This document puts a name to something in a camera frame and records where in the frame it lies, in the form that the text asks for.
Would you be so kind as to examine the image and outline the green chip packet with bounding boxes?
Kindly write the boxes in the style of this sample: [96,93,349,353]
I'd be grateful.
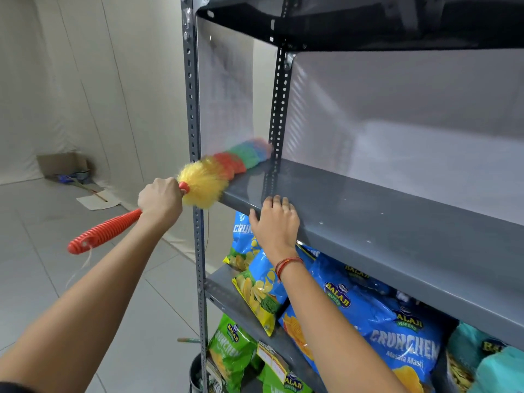
[257,363,317,393]
[207,314,259,393]

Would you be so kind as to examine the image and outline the small blue chip packet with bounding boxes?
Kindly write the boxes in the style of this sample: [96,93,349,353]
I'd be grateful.
[224,211,263,271]

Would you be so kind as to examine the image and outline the grey metal bucket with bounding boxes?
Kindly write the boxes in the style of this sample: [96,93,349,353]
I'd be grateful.
[189,353,205,393]

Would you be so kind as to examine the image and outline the blue chip packet yellow base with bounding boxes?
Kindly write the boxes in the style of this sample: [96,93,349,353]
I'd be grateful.
[232,249,314,337]

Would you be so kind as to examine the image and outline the person's right forearm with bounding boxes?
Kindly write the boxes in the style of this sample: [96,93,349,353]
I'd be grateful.
[278,260,410,393]

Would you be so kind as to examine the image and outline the person's left hand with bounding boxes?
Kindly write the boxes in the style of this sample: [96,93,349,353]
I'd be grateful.
[137,177,184,231]

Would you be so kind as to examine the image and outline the white paper sheet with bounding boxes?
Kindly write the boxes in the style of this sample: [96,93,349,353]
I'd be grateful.
[76,190,122,212]

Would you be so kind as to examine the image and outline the person's left forearm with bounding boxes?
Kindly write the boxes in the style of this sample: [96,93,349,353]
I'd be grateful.
[0,209,177,393]

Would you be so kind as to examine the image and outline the brown cardboard box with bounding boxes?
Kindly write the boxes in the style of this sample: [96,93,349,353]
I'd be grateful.
[36,152,89,177]

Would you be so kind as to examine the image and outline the red thread bracelet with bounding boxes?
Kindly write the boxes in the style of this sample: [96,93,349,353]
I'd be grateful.
[275,256,305,282]

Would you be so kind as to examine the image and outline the large blue chip packet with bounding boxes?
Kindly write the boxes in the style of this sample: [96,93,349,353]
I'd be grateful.
[278,245,456,393]

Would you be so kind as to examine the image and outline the wooden-handled blue broom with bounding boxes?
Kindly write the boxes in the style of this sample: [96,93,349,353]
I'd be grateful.
[56,174,109,203]

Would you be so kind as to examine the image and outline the black sleeve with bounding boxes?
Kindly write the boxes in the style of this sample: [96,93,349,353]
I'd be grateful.
[0,380,38,393]

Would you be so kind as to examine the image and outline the multicolour duster with red handle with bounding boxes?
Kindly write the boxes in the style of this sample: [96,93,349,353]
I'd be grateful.
[67,138,274,256]

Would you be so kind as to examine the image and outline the person's right hand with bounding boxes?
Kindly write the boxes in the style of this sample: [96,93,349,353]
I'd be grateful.
[248,195,303,265]

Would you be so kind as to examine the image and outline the snack packet with yellow label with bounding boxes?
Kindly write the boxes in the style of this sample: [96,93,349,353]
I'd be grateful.
[255,341,290,386]

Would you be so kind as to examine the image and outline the grey metal shelving rack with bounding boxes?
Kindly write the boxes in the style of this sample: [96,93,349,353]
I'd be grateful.
[180,0,524,393]

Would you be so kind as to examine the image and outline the teal snack packet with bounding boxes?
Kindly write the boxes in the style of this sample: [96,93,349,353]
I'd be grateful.
[469,346,524,393]
[445,321,510,393]

